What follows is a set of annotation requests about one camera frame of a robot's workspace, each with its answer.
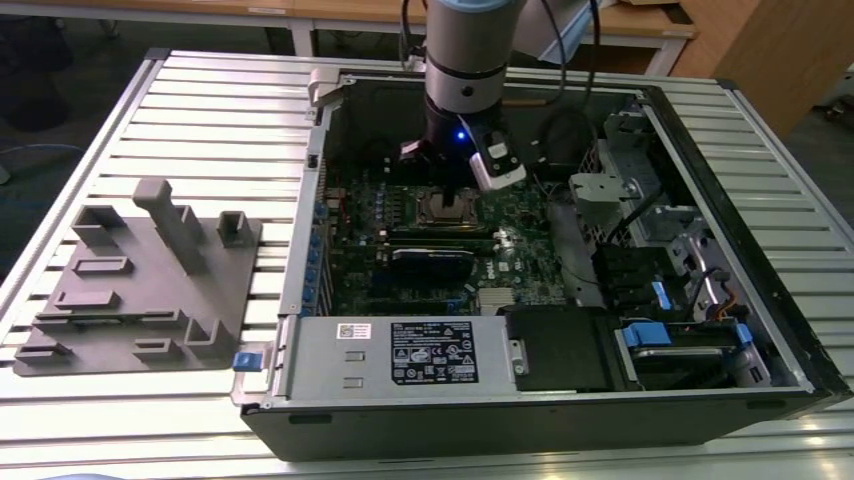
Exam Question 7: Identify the metal socket cover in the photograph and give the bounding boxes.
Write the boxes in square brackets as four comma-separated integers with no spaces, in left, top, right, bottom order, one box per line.
[417,188,481,225]

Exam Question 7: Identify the CPU socket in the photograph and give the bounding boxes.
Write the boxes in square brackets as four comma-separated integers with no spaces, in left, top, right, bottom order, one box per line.
[414,185,486,229]

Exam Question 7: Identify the green motherboard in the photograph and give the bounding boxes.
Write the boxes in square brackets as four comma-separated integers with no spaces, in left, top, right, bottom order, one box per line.
[323,162,582,317]

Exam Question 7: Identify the black graphics card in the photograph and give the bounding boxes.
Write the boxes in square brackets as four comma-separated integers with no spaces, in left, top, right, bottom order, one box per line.
[390,246,477,297]

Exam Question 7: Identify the silver drive cage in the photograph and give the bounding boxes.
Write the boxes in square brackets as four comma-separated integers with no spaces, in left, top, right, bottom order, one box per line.
[577,112,709,251]

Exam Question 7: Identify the silver finned heat sink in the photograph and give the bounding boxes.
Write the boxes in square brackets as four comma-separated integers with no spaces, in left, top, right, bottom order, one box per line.
[474,285,517,307]

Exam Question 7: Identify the black disk bay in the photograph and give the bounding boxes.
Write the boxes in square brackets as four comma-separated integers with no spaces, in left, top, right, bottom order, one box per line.
[590,245,689,317]

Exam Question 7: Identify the wooden desk white legs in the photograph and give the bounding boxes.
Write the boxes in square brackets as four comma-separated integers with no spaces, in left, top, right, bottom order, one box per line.
[26,0,315,59]
[310,0,699,76]

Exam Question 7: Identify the grey power supply unit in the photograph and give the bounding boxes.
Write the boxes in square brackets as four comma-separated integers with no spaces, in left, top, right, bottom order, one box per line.
[266,315,523,401]

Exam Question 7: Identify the grey parts rack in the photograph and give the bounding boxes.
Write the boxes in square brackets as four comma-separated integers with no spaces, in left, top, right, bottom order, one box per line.
[11,178,266,379]

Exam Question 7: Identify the hard disk in blue carrier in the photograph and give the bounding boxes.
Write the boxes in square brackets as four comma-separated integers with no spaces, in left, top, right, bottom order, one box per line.
[617,319,754,392]

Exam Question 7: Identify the black PC case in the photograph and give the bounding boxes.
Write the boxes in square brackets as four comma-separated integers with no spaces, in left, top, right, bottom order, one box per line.
[230,67,854,464]

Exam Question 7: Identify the wooden cabinet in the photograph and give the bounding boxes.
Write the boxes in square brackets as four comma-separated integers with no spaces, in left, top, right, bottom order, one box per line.
[670,0,854,139]

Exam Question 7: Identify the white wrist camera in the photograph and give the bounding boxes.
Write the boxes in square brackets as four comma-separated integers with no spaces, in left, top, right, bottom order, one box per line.
[466,119,529,191]

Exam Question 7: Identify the silver metal bracket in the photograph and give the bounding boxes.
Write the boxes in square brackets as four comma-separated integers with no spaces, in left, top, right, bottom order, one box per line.
[569,172,641,205]

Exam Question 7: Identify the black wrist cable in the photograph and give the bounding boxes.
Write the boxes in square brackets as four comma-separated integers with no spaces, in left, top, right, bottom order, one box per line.
[526,0,602,164]

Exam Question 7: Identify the thick black cable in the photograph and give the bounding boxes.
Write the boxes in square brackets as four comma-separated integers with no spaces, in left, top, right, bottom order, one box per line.
[599,189,663,249]

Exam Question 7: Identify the black wire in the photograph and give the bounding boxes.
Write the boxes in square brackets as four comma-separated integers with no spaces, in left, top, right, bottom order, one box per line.
[686,266,730,315]

